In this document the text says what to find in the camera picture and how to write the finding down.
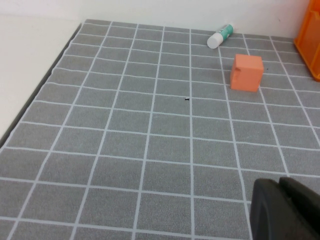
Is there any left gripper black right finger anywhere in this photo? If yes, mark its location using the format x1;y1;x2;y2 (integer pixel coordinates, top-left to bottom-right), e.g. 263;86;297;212
278;176;320;240

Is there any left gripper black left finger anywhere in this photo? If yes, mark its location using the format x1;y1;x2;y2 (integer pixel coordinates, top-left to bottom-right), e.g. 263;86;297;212
250;177;301;240

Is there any orange plastic cutlery holder crate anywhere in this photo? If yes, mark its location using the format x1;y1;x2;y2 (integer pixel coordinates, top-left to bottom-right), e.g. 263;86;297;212
293;0;320;82

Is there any grey grid pattern mat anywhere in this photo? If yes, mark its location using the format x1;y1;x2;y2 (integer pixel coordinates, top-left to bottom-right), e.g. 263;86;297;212
0;19;320;240

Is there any salmon orange cube block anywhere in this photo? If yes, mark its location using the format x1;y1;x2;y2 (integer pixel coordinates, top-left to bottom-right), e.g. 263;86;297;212
229;53;265;93

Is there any white and green glue stick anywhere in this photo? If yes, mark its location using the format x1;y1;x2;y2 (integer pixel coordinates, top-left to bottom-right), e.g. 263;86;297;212
206;23;235;50

